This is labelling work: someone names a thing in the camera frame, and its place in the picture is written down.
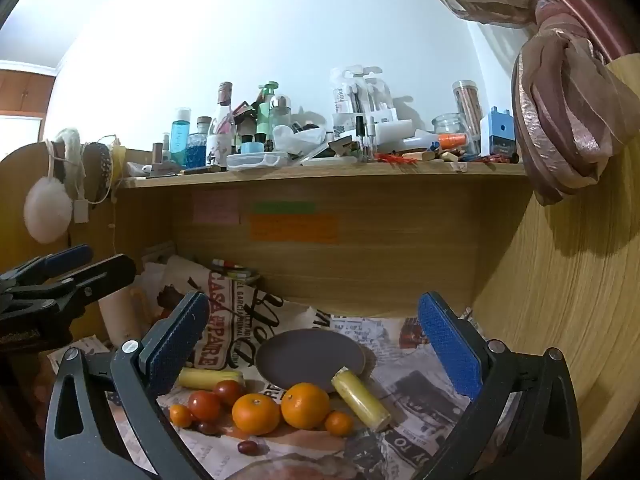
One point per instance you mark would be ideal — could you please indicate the blue round tin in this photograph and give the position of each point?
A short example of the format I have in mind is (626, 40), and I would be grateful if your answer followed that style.
(252, 148)

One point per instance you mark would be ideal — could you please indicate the clear plastic packaging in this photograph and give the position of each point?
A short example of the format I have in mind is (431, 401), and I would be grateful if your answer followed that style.
(360, 95)

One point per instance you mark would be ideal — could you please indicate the small orange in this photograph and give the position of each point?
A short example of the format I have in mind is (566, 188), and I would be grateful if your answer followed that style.
(180, 415)
(339, 423)

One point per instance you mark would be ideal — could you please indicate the clear bottle with red cap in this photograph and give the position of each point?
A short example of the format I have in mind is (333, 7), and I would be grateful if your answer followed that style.
(222, 125)

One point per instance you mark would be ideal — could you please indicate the glass jar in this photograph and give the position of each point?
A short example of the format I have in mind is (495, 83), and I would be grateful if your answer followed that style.
(449, 126)

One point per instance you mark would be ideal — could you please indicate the blue pencil sharpener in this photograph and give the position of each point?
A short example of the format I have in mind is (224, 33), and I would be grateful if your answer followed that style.
(497, 135)

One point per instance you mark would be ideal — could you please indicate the white plastic bag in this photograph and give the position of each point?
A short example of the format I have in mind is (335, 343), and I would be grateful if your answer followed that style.
(300, 139)

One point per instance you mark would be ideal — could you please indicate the white hanging tag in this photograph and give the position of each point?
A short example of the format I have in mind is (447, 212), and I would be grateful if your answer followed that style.
(82, 211)

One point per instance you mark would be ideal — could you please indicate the wooden desk hutch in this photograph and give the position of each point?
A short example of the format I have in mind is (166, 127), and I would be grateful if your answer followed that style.
(400, 270)

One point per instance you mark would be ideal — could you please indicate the green pump bottle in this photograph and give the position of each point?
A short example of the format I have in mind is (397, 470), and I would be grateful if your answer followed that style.
(264, 110)

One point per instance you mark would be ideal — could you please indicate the white bottle with orange cap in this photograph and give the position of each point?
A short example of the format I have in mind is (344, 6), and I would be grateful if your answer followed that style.
(442, 140)

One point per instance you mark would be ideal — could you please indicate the orange sticky note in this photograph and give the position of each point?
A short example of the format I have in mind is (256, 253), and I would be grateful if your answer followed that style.
(294, 229)

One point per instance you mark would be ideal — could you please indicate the red tomato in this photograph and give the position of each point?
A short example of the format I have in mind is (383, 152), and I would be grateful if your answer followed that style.
(229, 392)
(204, 406)

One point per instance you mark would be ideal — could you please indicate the wooden cabinet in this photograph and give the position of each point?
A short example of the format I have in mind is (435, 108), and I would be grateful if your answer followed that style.
(25, 91)

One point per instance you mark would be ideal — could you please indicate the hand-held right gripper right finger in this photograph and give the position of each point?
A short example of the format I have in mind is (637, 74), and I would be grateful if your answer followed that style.
(450, 350)

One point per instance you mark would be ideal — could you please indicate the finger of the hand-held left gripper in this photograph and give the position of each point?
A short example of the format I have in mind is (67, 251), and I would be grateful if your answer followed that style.
(70, 257)
(110, 272)

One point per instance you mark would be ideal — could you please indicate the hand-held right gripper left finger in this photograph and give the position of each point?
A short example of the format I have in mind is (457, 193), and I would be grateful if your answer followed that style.
(175, 347)

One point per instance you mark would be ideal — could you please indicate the dark polka-dot pouch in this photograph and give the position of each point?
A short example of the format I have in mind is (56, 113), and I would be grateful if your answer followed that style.
(97, 165)

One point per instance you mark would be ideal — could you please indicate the red grape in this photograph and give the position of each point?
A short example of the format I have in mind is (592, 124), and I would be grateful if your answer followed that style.
(207, 428)
(248, 448)

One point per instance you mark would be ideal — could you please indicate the newspaper-print cloth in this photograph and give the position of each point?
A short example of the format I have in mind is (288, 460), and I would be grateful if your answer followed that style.
(425, 400)

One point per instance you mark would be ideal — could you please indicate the pink sticky note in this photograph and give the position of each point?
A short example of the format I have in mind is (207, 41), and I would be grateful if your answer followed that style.
(216, 208)

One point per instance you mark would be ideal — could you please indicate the blue glass bottle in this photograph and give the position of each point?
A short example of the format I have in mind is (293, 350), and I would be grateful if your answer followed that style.
(198, 148)

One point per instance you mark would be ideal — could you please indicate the clear plastic box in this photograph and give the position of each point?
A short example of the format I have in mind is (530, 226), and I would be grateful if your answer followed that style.
(257, 160)

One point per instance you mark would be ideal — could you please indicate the light blue bottle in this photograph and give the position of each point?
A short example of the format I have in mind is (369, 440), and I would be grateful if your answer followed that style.
(180, 137)

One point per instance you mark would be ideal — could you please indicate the large orange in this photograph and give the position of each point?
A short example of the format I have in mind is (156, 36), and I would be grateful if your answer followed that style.
(305, 406)

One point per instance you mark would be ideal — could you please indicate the white powder puff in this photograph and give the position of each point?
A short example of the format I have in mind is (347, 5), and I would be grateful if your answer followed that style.
(47, 208)

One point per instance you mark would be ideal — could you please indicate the clear bottle with silver cap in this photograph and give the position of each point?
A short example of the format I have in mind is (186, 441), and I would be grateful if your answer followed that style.
(280, 111)

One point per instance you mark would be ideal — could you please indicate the brown shiny curtain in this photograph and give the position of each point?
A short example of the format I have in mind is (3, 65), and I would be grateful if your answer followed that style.
(565, 90)

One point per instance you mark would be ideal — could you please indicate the green sticky note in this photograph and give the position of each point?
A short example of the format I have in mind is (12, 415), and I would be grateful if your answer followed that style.
(284, 207)

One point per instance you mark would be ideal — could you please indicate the yellow banana piece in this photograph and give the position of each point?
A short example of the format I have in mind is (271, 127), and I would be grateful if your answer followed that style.
(210, 379)
(361, 398)

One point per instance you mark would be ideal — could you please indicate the red tassel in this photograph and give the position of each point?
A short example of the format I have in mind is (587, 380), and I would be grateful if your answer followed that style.
(395, 158)

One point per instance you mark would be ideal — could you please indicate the dark grey plate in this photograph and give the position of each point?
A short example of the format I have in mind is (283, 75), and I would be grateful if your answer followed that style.
(310, 360)

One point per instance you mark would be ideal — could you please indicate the tall clear canister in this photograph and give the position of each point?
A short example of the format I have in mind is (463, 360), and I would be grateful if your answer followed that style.
(468, 102)

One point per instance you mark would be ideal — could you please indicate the white fluffy band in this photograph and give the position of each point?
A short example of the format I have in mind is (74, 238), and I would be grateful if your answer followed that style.
(71, 146)

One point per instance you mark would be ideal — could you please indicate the medium orange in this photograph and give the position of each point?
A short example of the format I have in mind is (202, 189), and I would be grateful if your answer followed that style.
(256, 414)

